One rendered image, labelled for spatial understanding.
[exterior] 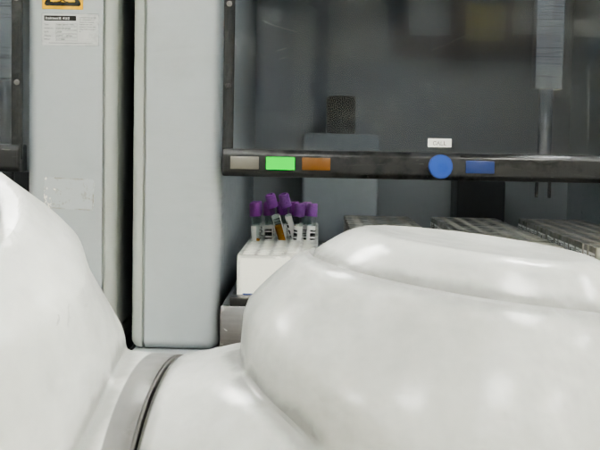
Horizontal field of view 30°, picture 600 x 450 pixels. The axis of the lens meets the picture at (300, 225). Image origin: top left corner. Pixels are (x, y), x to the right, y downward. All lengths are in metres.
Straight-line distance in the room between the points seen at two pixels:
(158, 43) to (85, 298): 1.10
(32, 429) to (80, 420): 0.02
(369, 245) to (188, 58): 1.11
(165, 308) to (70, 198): 0.19
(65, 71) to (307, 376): 1.17
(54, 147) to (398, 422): 1.19
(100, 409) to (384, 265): 0.10
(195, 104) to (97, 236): 0.21
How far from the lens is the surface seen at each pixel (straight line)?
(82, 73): 1.47
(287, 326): 0.34
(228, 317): 1.36
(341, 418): 0.32
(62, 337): 0.35
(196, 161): 1.44
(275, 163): 1.41
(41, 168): 1.48
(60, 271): 0.35
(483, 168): 1.42
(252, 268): 1.39
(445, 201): 2.20
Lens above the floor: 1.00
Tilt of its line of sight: 4 degrees down
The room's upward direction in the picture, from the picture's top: 1 degrees clockwise
